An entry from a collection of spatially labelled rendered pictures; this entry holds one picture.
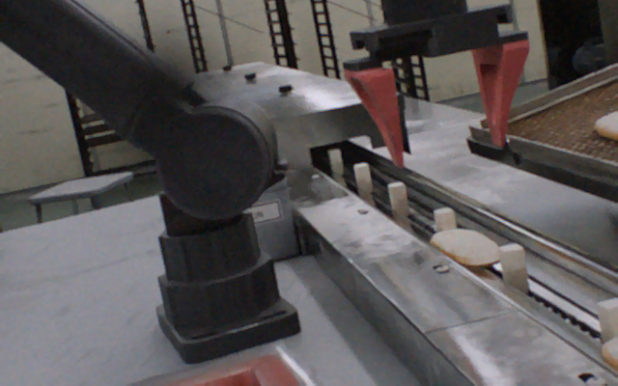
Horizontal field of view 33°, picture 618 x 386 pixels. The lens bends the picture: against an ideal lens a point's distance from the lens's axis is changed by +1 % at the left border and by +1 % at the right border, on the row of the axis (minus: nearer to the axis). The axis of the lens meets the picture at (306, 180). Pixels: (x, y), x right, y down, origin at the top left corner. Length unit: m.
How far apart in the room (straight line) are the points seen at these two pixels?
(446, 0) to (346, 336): 0.24
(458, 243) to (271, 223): 0.25
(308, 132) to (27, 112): 6.62
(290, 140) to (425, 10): 0.50
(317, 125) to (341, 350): 0.54
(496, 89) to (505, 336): 0.25
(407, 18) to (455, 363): 0.28
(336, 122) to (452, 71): 6.94
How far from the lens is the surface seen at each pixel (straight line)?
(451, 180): 1.17
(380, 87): 0.71
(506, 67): 0.74
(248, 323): 0.74
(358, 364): 0.67
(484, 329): 0.57
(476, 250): 0.73
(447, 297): 0.63
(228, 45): 7.76
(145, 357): 0.78
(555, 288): 0.66
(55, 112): 7.75
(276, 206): 0.95
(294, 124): 1.19
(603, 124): 0.87
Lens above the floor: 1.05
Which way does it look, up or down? 10 degrees down
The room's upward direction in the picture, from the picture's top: 11 degrees counter-clockwise
